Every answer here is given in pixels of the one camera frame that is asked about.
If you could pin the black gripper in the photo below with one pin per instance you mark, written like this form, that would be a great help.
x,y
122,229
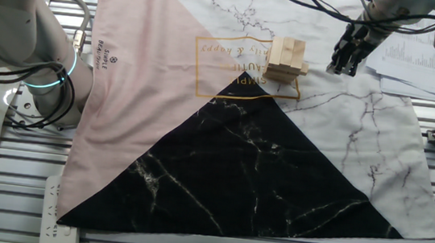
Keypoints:
x,y
360,36

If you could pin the wooden jenga block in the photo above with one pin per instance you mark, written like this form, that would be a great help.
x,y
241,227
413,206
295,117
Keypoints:
x,y
304,68
278,79
298,54
287,52
276,51

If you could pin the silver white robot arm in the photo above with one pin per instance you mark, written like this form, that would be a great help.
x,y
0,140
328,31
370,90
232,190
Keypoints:
x,y
2,14

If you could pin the white printed paper sheets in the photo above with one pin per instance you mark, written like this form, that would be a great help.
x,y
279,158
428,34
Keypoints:
x,y
409,65

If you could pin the marble pink black tablecloth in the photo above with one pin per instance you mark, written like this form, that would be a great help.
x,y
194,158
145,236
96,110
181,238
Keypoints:
x,y
237,160

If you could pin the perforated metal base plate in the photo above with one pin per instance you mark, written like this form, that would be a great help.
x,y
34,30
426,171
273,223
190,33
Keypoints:
x,y
15,100

